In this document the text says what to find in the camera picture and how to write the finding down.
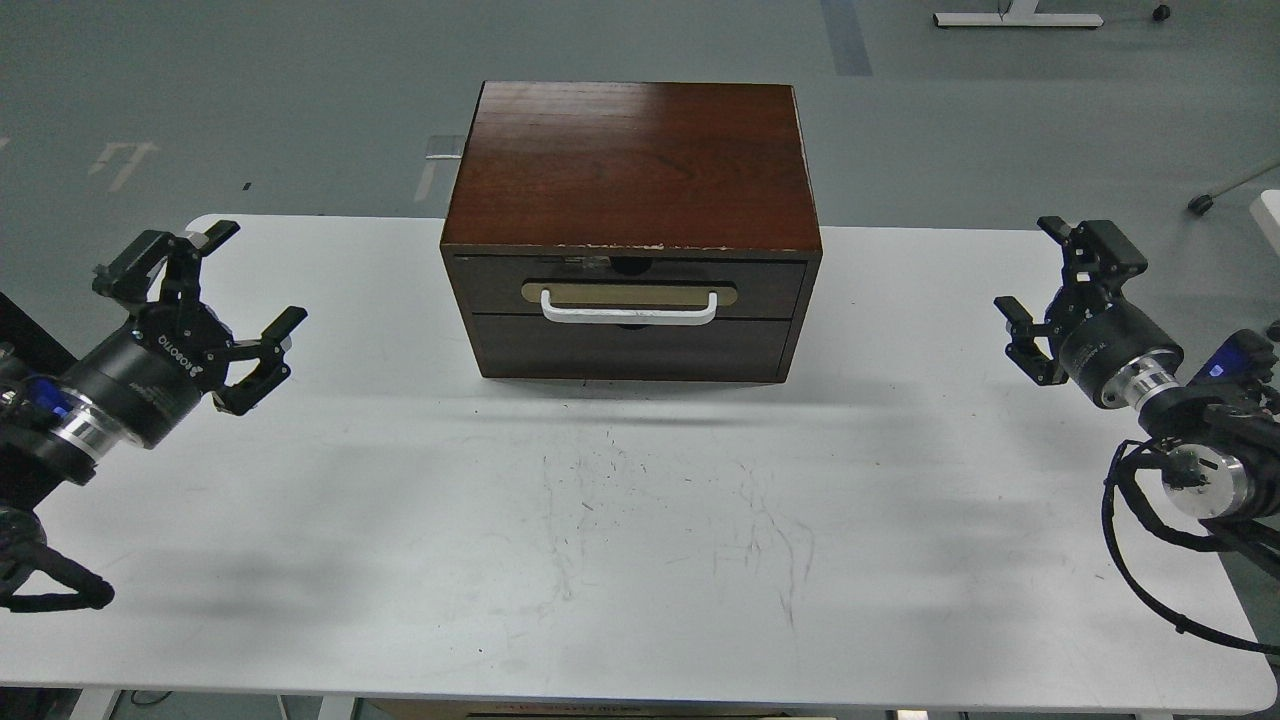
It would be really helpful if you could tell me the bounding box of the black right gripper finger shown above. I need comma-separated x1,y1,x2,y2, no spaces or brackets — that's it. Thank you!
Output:
1036,217,1149,301
995,296,1068,387

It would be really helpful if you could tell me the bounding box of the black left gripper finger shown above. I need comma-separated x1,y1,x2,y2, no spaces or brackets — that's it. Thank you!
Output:
211,306,308,416
92,219,241,322

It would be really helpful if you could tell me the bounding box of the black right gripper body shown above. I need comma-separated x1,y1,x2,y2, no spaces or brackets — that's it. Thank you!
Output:
1044,290,1184,409

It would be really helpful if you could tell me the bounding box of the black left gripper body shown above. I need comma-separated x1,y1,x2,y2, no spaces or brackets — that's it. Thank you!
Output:
60,304,232,448

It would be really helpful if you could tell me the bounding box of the wooden drawer with white handle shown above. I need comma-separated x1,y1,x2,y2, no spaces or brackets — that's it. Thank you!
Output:
445,255,806,319

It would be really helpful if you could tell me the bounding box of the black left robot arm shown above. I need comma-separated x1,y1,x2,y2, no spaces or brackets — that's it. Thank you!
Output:
1,219,307,612

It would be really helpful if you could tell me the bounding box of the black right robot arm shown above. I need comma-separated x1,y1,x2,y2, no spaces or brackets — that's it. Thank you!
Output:
995,217,1277,575

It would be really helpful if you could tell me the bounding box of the dark wooden drawer cabinet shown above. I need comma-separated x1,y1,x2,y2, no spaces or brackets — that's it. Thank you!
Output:
440,79,823,383

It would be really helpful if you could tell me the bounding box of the black caster with grey leg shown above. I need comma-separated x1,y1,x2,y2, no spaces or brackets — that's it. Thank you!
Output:
1185,155,1279,217

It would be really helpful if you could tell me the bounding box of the white stand base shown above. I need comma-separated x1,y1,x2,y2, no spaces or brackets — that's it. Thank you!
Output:
932,1,1105,29

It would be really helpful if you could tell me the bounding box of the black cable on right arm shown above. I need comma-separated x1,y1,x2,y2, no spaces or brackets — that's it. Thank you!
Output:
1101,439,1280,657

